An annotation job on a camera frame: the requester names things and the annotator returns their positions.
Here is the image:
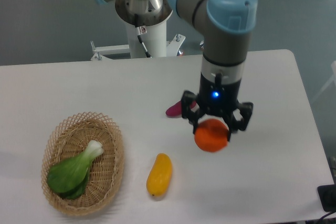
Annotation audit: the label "purple sweet potato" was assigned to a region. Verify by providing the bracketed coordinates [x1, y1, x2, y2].
[165, 100, 198, 118]

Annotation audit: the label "black cable on pedestal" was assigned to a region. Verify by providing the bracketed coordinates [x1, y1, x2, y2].
[134, 13, 153, 58]

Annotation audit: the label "green bok choy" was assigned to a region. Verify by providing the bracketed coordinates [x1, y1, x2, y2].
[47, 140, 103, 199]

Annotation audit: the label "woven bamboo basket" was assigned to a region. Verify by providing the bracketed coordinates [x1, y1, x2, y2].
[41, 112, 124, 216]

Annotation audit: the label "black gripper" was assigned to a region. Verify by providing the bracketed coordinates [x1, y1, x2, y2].
[181, 74, 254, 142]

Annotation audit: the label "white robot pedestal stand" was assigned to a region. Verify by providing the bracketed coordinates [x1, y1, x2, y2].
[91, 0, 186, 60]

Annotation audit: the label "orange tangerine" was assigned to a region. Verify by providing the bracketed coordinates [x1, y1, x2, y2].
[194, 119, 229, 153]

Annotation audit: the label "yellow mango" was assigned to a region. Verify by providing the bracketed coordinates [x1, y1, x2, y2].
[146, 153, 173, 197]

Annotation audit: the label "black device at table edge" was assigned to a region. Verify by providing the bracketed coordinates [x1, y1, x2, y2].
[317, 184, 335, 212]

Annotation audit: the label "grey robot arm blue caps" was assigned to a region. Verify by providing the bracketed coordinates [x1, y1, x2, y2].
[96, 0, 258, 134]

